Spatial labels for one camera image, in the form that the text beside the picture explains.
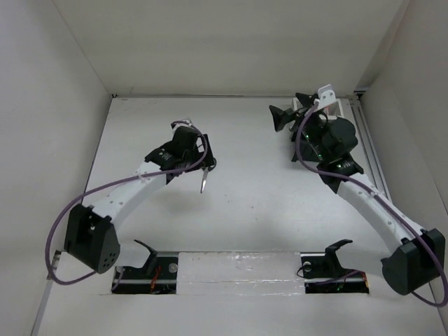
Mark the aluminium rail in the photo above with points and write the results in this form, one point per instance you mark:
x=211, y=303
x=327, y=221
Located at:
x=372, y=165

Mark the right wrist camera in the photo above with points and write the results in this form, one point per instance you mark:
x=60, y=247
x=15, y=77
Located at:
x=325, y=97

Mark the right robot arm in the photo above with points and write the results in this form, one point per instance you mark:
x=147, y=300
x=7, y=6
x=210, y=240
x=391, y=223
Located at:
x=415, y=256

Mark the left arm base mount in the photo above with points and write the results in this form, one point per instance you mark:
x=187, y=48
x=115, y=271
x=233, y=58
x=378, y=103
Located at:
x=154, y=269

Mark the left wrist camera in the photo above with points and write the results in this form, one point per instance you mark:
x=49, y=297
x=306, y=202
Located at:
x=181, y=123

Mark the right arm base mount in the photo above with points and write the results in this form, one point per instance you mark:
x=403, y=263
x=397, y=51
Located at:
x=323, y=273

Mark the black handled scissors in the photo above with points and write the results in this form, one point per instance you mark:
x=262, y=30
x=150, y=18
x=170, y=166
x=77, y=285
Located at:
x=206, y=175

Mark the white organizer box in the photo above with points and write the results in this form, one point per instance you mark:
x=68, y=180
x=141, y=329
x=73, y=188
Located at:
x=332, y=111

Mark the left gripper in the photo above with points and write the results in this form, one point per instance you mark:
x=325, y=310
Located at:
x=199, y=155

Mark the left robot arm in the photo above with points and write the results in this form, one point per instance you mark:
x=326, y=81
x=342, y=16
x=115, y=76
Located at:
x=92, y=231

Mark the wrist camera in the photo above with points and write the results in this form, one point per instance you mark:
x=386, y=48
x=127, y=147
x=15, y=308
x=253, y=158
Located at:
x=325, y=97
x=181, y=123

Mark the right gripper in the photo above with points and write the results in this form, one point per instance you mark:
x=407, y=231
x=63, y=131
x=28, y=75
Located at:
x=281, y=117

